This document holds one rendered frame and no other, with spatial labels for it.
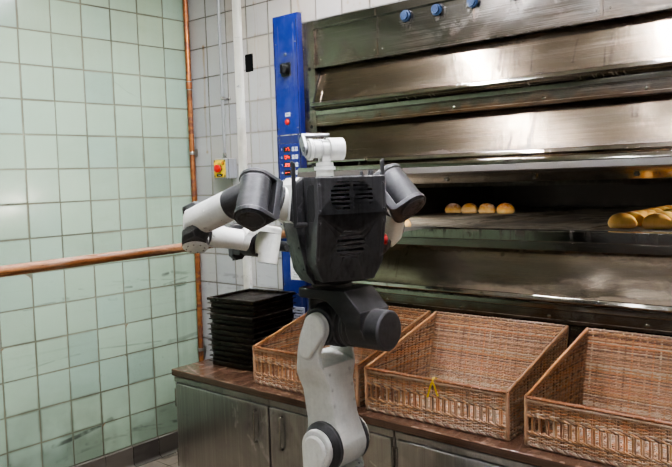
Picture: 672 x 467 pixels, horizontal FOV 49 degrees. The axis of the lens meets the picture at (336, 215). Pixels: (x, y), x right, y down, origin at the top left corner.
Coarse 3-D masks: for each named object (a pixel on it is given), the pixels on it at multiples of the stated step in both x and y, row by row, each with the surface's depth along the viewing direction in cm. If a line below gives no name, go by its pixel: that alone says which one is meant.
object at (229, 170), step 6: (216, 162) 367; (228, 162) 363; (234, 162) 366; (222, 168) 364; (228, 168) 363; (234, 168) 366; (216, 174) 367; (222, 174) 364; (228, 174) 363; (234, 174) 366
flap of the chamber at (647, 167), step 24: (408, 168) 282; (432, 168) 274; (456, 168) 267; (480, 168) 261; (504, 168) 255; (528, 168) 249; (552, 168) 243; (576, 168) 238; (600, 168) 234; (624, 168) 231; (648, 168) 227
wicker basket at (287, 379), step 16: (400, 320) 300; (416, 320) 286; (272, 336) 301; (288, 336) 309; (400, 336) 277; (256, 352) 293; (272, 352) 287; (288, 352) 281; (256, 368) 295; (272, 368) 302; (288, 368) 309; (272, 384) 288; (288, 384) 282
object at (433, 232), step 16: (512, 240) 271; (528, 240) 266; (544, 240) 262; (560, 240) 258; (576, 240) 254; (592, 240) 251; (608, 240) 247; (624, 240) 244; (640, 240) 240; (656, 240) 237
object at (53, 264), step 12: (108, 252) 216; (120, 252) 219; (132, 252) 221; (144, 252) 224; (156, 252) 228; (168, 252) 231; (180, 252) 236; (12, 264) 195; (24, 264) 196; (36, 264) 199; (48, 264) 201; (60, 264) 204; (72, 264) 206; (84, 264) 210; (0, 276) 192
